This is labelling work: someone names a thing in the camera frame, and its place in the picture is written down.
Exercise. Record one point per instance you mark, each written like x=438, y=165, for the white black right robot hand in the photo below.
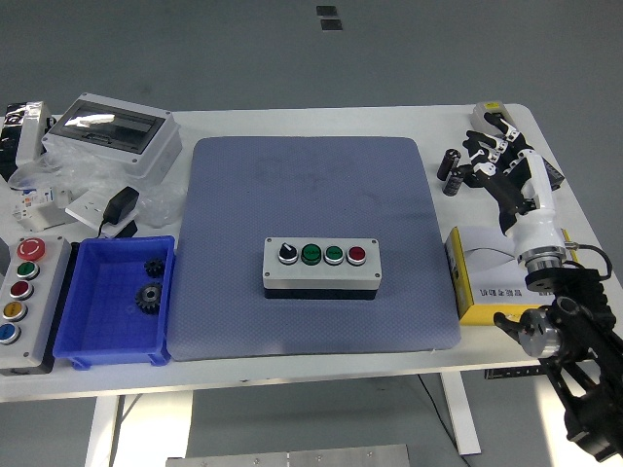
x=538, y=214

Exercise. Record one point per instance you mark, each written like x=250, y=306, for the grey four-button control box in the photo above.
x=321, y=273

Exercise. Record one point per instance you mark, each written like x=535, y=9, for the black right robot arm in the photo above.
x=584, y=331

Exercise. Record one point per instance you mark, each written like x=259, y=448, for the grey five-button control station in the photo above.
x=44, y=292

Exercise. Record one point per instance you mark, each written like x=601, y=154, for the black module green terminal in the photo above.
x=556, y=175

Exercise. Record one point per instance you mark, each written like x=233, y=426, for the yellow white cardboard box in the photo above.
x=487, y=272

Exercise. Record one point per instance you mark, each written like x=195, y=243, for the black cylindrical capacitor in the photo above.
x=454, y=184
x=449, y=165

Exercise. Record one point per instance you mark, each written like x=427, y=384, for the white table leg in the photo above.
x=462, y=418
x=102, y=433

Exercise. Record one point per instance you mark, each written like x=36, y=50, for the grey-blue table mat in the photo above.
x=292, y=185

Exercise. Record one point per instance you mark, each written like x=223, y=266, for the dark floor plate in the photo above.
x=326, y=10
x=331, y=25

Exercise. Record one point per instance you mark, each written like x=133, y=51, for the small black bevel gear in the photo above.
x=154, y=268

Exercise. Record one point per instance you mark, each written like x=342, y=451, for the grey distribution box clear lid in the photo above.
x=146, y=160

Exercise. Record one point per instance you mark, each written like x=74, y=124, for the large black bevel gear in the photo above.
x=148, y=298

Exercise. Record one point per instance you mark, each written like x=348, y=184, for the black power adapter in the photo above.
x=120, y=202

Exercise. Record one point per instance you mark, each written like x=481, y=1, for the blue plastic bin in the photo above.
x=112, y=331

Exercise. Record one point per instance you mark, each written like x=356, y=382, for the clear plastic bag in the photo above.
x=83, y=170

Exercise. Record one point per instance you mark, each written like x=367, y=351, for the white circuit breaker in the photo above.
x=41, y=209

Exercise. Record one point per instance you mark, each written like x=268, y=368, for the white rectangular box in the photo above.
x=31, y=141

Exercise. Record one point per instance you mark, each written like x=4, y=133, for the black shiny foil bag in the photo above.
x=10, y=155

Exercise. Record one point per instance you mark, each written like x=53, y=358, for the grey two-button switch box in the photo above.
x=479, y=114

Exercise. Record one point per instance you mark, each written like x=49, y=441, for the black bracket under table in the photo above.
x=511, y=373

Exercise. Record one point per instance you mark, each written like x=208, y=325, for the white wall socket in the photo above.
x=85, y=206

